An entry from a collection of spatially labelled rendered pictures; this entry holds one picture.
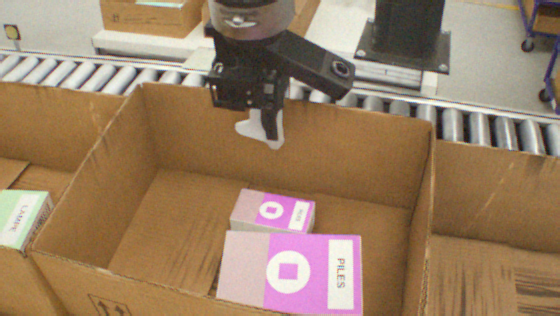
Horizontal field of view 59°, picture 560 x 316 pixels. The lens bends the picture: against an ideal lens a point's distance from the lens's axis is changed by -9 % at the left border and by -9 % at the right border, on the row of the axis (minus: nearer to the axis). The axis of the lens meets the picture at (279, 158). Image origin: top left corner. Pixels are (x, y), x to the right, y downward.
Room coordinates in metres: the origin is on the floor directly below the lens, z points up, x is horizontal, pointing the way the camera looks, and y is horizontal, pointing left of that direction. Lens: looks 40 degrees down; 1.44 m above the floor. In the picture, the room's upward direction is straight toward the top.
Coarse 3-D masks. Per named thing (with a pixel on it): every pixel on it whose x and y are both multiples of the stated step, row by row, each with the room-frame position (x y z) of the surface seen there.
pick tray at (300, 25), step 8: (296, 0) 1.62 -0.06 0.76; (304, 0) 1.62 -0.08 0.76; (312, 0) 1.47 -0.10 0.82; (320, 0) 1.62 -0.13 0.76; (208, 8) 1.37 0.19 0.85; (296, 8) 1.56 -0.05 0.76; (304, 8) 1.36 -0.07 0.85; (312, 8) 1.47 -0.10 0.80; (208, 16) 1.37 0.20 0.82; (296, 16) 1.31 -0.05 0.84; (304, 16) 1.36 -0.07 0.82; (312, 16) 1.48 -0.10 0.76; (296, 24) 1.31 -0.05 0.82; (304, 24) 1.36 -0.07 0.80; (296, 32) 1.31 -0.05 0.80; (304, 32) 1.37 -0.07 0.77
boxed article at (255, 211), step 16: (256, 192) 0.52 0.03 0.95; (240, 208) 0.49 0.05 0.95; (256, 208) 0.49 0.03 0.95; (272, 208) 0.49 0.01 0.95; (288, 208) 0.49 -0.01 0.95; (304, 208) 0.49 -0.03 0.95; (240, 224) 0.47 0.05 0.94; (256, 224) 0.47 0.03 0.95; (272, 224) 0.47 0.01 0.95; (288, 224) 0.47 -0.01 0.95; (304, 224) 0.47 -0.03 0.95
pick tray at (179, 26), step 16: (112, 0) 1.51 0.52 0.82; (128, 0) 1.60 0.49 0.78; (144, 0) 1.65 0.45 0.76; (160, 0) 1.64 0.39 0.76; (176, 0) 1.63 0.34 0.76; (192, 0) 1.43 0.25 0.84; (112, 16) 1.44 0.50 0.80; (128, 16) 1.42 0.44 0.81; (144, 16) 1.40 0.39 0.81; (160, 16) 1.38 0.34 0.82; (176, 16) 1.37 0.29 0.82; (192, 16) 1.43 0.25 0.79; (128, 32) 1.42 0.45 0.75; (144, 32) 1.41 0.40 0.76; (160, 32) 1.39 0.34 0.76; (176, 32) 1.37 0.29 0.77
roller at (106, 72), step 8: (104, 64) 1.24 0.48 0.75; (96, 72) 1.20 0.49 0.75; (104, 72) 1.20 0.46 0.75; (112, 72) 1.22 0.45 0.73; (88, 80) 1.16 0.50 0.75; (96, 80) 1.16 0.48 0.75; (104, 80) 1.17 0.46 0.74; (80, 88) 1.12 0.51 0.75; (88, 88) 1.12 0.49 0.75; (96, 88) 1.13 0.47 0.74
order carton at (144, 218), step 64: (128, 128) 0.56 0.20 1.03; (192, 128) 0.60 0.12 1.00; (320, 128) 0.55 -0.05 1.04; (384, 128) 0.53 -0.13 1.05; (64, 192) 0.41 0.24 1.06; (128, 192) 0.52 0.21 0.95; (192, 192) 0.56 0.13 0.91; (320, 192) 0.56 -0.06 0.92; (384, 192) 0.54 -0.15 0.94; (64, 256) 0.37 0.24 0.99; (128, 256) 0.45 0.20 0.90; (192, 256) 0.45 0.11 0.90; (384, 256) 0.45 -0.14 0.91
